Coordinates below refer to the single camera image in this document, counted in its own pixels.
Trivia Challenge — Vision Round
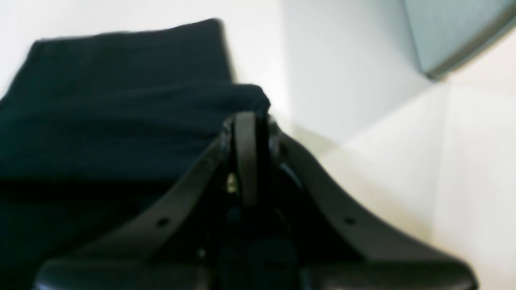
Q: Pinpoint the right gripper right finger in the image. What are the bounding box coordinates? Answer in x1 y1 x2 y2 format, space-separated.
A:
258 116 479 290

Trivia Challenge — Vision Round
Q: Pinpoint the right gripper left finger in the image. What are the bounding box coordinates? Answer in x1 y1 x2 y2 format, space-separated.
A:
34 112 258 290

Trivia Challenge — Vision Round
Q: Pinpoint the black T-shirt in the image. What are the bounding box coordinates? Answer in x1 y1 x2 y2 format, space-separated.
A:
0 19 270 290

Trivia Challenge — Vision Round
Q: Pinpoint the grey side cabinet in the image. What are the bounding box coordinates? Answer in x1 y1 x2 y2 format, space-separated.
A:
404 0 516 80

